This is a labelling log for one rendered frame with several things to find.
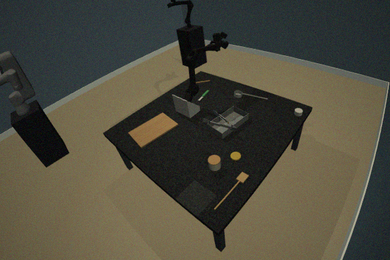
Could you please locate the yellow flat disc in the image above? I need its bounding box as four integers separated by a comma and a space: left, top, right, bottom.
230, 152, 241, 161

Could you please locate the brown wooden board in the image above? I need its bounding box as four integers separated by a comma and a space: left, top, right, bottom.
128, 113, 178, 148

